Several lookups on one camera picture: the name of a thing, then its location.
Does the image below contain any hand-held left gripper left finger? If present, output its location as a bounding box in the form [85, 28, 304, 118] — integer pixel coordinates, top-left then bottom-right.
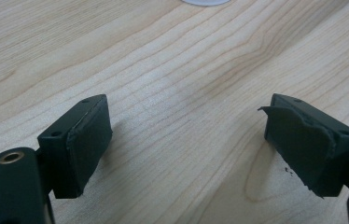
[36, 93, 114, 200]

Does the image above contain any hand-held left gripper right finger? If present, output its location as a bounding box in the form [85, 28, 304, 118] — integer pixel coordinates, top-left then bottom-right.
[258, 92, 349, 199]

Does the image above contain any white round object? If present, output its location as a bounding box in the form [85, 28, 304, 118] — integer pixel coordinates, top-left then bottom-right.
[181, 0, 231, 7]

